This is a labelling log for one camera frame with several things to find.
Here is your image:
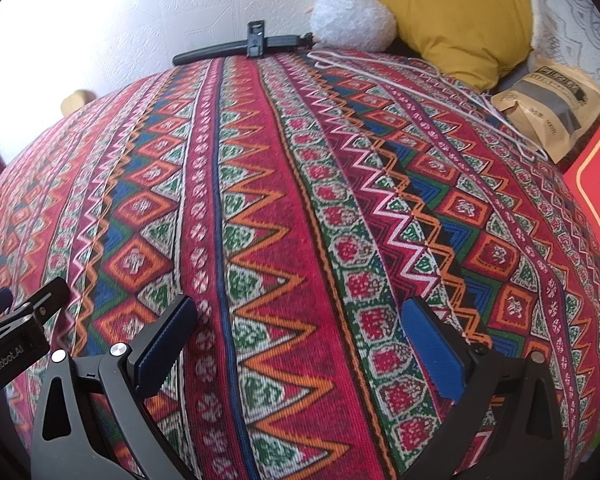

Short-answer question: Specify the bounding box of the yellow pillow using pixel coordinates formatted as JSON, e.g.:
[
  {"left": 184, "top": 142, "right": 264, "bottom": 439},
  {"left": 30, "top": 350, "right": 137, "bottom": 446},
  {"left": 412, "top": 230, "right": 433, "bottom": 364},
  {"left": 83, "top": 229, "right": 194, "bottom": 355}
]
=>
[{"left": 375, "top": 0, "right": 533, "bottom": 93}]

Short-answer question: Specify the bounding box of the yellow round block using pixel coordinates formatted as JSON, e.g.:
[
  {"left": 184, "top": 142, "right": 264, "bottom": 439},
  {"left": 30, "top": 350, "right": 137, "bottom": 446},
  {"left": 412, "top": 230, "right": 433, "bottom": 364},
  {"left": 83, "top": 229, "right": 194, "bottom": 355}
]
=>
[{"left": 61, "top": 89, "right": 97, "bottom": 117}]

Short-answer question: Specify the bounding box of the white fluffy round plush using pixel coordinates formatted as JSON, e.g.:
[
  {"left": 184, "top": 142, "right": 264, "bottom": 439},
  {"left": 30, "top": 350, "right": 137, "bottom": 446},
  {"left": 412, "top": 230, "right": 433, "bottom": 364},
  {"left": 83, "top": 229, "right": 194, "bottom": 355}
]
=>
[{"left": 310, "top": 0, "right": 398, "bottom": 52}]

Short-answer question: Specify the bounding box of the black selfie stick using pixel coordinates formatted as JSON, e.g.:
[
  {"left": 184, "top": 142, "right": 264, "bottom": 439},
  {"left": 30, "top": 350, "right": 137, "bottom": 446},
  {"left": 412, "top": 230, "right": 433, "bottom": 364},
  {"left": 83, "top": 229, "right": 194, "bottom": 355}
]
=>
[{"left": 172, "top": 20, "right": 313, "bottom": 66}]

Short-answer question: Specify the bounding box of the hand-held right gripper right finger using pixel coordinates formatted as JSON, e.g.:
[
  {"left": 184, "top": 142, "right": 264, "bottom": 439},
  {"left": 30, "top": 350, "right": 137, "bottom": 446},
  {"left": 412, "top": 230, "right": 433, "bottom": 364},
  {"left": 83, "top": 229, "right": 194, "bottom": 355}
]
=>
[{"left": 400, "top": 296, "right": 566, "bottom": 480}]

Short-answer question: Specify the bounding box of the white lace cloth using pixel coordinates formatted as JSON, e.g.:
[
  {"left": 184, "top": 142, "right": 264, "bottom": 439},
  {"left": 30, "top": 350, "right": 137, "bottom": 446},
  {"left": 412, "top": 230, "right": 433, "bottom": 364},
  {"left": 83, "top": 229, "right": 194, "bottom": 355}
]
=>
[{"left": 520, "top": 0, "right": 600, "bottom": 96}]

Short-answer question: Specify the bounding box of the brown paper bag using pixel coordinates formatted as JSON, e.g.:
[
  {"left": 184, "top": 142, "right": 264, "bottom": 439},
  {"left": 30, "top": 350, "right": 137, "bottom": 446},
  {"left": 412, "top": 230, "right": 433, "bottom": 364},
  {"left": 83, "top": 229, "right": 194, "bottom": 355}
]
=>
[{"left": 490, "top": 55, "right": 600, "bottom": 163}]

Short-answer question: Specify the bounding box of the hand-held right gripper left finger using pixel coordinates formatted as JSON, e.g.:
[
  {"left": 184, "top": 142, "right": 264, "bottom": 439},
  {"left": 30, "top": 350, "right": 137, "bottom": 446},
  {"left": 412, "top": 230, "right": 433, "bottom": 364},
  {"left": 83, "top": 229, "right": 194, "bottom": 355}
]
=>
[{"left": 30, "top": 294, "right": 198, "bottom": 480}]

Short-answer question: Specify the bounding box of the red patterned woven blanket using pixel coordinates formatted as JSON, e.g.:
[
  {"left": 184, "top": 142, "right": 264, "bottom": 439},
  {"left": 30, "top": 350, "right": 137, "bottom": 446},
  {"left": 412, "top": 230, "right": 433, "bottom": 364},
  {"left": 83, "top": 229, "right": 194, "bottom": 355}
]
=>
[{"left": 0, "top": 50, "right": 600, "bottom": 480}]

